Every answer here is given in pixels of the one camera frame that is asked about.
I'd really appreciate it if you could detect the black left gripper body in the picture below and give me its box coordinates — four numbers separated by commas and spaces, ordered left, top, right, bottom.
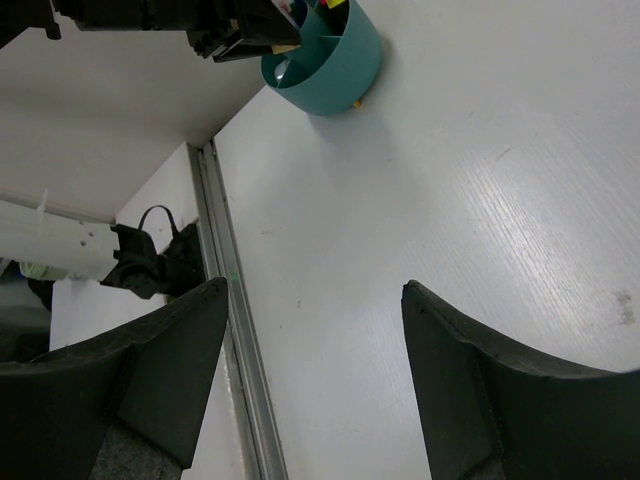
187, 1, 301, 63

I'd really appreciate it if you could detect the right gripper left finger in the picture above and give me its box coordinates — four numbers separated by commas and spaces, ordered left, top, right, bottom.
1, 278, 229, 479

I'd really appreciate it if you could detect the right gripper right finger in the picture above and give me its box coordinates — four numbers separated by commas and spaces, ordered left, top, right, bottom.
401, 281, 639, 479

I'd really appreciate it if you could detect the yellow black highlighter marker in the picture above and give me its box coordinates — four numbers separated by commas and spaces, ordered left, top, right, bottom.
326, 0, 345, 9

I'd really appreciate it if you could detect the small tan eraser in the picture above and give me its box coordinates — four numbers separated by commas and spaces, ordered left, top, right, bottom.
271, 45, 300, 55

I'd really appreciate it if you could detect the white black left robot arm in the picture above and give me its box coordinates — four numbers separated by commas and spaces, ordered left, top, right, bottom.
1, 0, 301, 63

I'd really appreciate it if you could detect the teal round compartment organizer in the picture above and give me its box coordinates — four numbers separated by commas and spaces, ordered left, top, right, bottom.
261, 1, 383, 116

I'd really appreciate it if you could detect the aluminium table rail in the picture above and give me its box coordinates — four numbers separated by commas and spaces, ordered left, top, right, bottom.
187, 141, 289, 479

